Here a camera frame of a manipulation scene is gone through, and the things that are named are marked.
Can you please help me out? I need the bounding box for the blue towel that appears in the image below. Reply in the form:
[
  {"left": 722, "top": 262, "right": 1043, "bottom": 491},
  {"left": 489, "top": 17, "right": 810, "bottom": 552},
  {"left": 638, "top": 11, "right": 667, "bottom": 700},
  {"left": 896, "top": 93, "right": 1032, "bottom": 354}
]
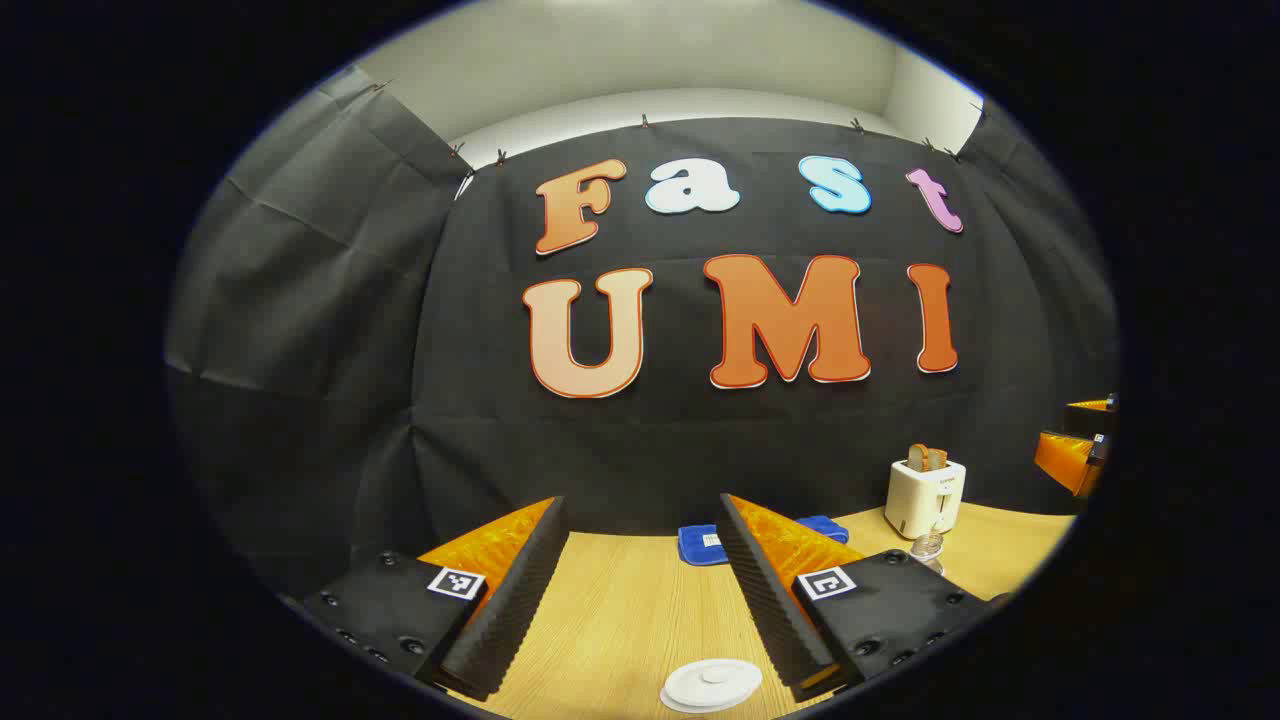
[{"left": 677, "top": 515, "right": 850, "bottom": 568}]

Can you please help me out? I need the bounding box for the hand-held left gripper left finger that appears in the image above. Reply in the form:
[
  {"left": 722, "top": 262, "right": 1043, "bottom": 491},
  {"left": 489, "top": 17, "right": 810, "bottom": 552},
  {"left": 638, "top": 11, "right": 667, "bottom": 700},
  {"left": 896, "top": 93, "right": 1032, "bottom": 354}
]
[{"left": 303, "top": 495, "right": 572, "bottom": 702}]

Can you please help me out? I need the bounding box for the white toaster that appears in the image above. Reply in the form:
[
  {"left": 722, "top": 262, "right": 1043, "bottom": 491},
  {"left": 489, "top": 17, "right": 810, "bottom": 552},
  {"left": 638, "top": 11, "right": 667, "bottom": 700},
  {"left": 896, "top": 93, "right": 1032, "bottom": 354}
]
[{"left": 884, "top": 458, "right": 967, "bottom": 540}]

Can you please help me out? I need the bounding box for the white teacup lid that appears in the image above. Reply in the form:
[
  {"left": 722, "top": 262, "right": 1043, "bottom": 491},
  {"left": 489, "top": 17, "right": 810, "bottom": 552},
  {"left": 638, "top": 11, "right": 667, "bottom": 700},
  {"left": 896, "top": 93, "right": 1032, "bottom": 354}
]
[{"left": 663, "top": 658, "right": 763, "bottom": 707}]

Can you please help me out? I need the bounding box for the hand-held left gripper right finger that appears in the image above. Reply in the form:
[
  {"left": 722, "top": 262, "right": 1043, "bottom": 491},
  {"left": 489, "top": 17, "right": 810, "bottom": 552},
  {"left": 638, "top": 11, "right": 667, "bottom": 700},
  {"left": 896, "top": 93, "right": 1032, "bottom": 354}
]
[{"left": 718, "top": 492, "right": 1003, "bottom": 702}]

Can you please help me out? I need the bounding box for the white teacup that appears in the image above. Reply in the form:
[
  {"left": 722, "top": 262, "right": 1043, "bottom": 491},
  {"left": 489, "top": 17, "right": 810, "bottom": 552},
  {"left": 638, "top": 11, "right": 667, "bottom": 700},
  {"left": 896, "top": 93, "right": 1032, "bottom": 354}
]
[{"left": 660, "top": 690, "right": 746, "bottom": 715}]

